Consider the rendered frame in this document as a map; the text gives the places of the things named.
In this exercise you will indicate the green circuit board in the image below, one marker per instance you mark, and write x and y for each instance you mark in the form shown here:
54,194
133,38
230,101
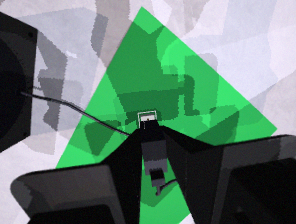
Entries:
155,75

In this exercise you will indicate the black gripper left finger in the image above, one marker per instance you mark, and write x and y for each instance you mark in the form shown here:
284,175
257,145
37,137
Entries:
115,181

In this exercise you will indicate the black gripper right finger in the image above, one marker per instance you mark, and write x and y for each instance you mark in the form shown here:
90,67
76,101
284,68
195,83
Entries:
202,170

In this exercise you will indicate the black cable with plug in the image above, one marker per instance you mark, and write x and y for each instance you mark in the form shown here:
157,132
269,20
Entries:
153,145

